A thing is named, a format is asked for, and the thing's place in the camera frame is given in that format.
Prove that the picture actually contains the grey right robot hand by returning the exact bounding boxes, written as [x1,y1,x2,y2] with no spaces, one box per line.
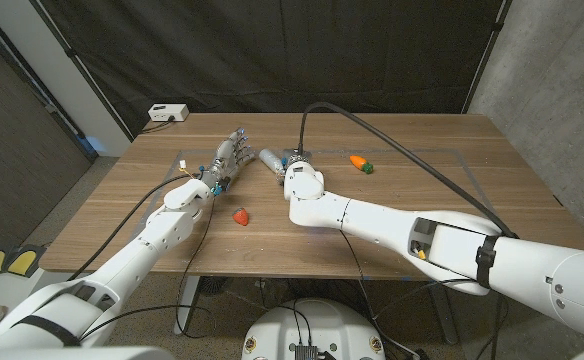
[274,152,314,185]

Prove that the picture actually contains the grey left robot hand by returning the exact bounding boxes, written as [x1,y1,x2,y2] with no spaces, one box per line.
[200,127,257,196]

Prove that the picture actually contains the plastic wrap roll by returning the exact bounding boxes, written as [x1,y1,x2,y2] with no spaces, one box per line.
[258,148,286,174]

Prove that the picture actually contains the orange toy carrot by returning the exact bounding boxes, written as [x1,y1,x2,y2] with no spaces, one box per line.
[349,154,375,175]

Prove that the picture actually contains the white power outlet box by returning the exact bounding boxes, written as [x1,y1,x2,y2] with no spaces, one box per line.
[147,103,190,123]

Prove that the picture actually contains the black backdrop curtain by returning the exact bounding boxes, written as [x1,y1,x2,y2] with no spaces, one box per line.
[36,0,506,139]

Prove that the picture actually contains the black round fan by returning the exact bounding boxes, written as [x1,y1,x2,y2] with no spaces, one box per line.
[199,276,233,297]

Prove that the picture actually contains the white table leg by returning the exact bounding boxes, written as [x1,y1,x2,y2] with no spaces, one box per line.
[173,275,201,336]

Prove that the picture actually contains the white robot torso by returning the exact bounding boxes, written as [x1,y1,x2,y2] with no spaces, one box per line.
[241,298,387,360]

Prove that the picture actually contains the black backdrop stand pole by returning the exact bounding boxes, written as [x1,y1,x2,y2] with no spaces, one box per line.
[28,0,136,143]
[460,0,514,115]

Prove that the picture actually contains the grey table leg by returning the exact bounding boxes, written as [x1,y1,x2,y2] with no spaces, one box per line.
[431,288,459,346]

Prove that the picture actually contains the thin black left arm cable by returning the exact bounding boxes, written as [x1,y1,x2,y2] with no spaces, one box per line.
[78,195,218,341]

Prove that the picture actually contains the black outlet box cable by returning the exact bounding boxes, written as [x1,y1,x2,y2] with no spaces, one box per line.
[140,115,176,135]

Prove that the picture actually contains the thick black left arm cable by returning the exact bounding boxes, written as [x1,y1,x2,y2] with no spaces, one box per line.
[65,173,198,282]

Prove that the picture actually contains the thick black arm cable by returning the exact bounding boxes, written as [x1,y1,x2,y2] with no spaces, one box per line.
[65,173,198,282]
[297,101,520,240]

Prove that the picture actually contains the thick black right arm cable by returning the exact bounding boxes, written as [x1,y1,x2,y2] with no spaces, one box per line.
[297,101,520,240]

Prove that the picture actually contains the black torso cable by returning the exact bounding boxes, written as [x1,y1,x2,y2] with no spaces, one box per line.
[281,298,314,347]

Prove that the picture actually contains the white floor cable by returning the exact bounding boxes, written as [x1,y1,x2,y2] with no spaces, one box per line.
[358,279,414,359]

